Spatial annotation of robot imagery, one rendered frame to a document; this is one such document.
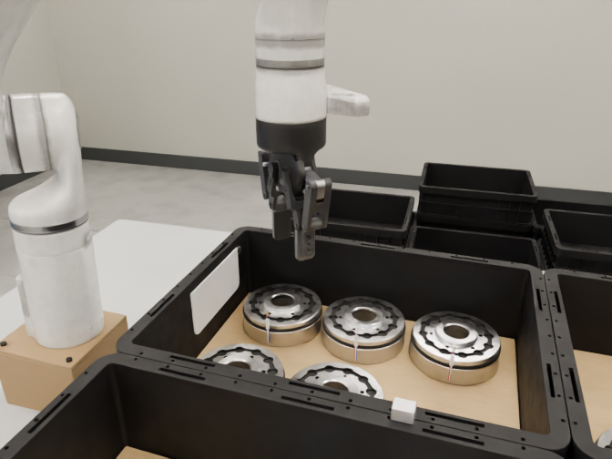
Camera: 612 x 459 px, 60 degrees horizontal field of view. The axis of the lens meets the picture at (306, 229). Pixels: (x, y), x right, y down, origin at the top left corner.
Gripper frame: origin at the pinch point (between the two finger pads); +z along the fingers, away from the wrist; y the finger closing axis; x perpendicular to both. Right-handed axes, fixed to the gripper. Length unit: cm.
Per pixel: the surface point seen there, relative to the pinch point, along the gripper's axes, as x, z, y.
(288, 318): -0.8, 11.1, 0.1
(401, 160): 187, 77, -220
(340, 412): -7.1, 4.3, 22.9
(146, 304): -12.1, 27.1, -37.8
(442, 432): -1.3, 4.3, 28.2
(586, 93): 262, 29, -149
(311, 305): 3.3, 11.4, -1.7
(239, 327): -5.5, 14.2, -5.3
